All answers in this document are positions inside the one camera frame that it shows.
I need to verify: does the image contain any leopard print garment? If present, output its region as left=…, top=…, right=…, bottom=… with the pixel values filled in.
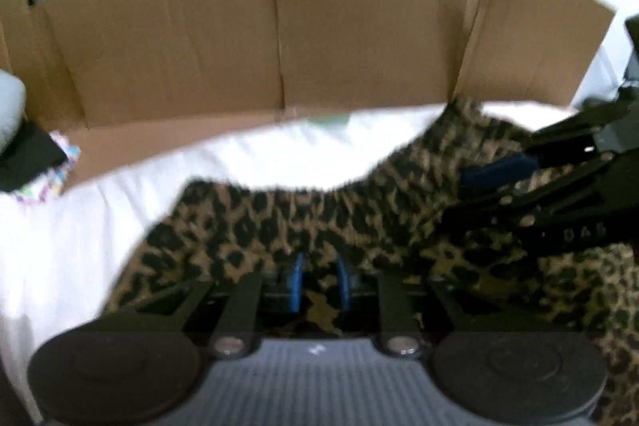
left=105, top=98, right=638, bottom=425

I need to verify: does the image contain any cream bear print blanket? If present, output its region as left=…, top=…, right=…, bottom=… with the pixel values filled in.
left=1, top=103, right=566, bottom=420

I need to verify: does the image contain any brown cardboard box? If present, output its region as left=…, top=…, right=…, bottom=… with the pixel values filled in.
left=1, top=0, right=614, bottom=182

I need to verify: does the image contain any grey neck pillow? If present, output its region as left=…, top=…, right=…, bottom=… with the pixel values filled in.
left=0, top=70, right=26, bottom=153

